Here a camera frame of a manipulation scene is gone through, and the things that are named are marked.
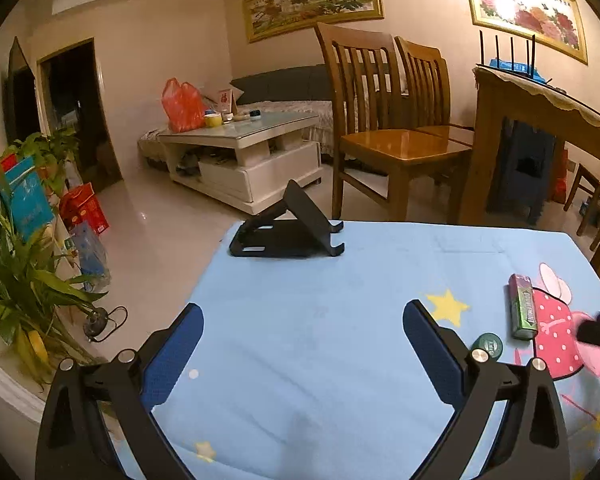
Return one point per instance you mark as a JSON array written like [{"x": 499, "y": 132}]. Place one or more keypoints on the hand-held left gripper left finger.
[{"x": 172, "y": 355}]

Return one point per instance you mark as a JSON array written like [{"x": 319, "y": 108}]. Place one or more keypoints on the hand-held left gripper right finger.
[{"x": 432, "y": 350}]

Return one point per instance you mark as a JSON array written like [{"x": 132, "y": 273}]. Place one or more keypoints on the small round bottle cap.
[{"x": 487, "y": 346}]

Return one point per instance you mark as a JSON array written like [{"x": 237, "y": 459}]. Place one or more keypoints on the green chewing gum pack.
[{"x": 522, "y": 307}]

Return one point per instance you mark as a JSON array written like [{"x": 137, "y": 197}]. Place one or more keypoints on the blue cartoon printed tablecloth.
[{"x": 330, "y": 320}]

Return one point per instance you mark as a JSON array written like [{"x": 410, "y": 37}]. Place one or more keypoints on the blue gift bag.
[{"x": 90, "y": 255}]

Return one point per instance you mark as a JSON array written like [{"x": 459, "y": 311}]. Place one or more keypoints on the wooden dining chair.
[
  {"x": 425, "y": 85},
  {"x": 597, "y": 195},
  {"x": 400, "y": 147}
]

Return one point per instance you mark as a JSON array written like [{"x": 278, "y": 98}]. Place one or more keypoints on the red bag under table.
[{"x": 561, "y": 180}]

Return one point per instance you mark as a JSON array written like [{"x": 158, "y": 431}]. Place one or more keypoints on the long leaf potted plant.
[{"x": 20, "y": 285}]

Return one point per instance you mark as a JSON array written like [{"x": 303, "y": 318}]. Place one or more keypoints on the red gift box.
[{"x": 85, "y": 210}]

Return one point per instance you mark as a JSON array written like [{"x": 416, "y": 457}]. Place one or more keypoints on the blue plastic stool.
[{"x": 522, "y": 175}]

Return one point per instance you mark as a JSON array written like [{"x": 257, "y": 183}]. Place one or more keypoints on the black phone stand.
[{"x": 300, "y": 225}]

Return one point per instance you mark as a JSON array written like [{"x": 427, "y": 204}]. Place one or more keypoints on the wooden dining table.
[{"x": 485, "y": 170}]

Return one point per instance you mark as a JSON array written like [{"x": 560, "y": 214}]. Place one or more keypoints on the white coffee table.
[{"x": 260, "y": 180}]

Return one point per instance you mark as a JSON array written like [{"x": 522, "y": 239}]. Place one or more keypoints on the blue gift box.
[{"x": 27, "y": 200}]

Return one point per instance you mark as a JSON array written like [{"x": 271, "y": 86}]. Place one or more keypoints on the lace table cover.
[{"x": 570, "y": 100}]

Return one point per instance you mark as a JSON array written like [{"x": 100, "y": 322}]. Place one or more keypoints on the yellow cup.
[{"x": 212, "y": 120}]

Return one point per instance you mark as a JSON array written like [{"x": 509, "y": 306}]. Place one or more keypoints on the broad leaf potted plant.
[{"x": 45, "y": 152}]

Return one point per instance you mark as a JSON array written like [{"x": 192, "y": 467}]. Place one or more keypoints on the orange plastic bag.
[{"x": 182, "y": 107}]

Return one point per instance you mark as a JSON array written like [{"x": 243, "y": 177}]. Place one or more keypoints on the small red box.
[{"x": 2, "y": 167}]

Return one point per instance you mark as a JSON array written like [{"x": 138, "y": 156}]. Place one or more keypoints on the red and white box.
[{"x": 225, "y": 100}]

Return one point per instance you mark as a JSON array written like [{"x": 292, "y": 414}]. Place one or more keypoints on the black router with antennas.
[{"x": 510, "y": 72}]

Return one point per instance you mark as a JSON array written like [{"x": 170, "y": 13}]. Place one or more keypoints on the blue plastic bag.
[{"x": 502, "y": 64}]

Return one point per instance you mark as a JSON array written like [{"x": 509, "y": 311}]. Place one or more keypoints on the sofa with dark cushion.
[{"x": 280, "y": 85}]

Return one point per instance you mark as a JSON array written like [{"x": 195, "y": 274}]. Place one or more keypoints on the black television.
[{"x": 22, "y": 100}]

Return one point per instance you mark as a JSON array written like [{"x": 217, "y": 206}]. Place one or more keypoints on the framed flower painting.
[{"x": 525, "y": 10}]

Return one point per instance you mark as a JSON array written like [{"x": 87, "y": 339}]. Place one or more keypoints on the framed horse painting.
[{"x": 315, "y": 0}]

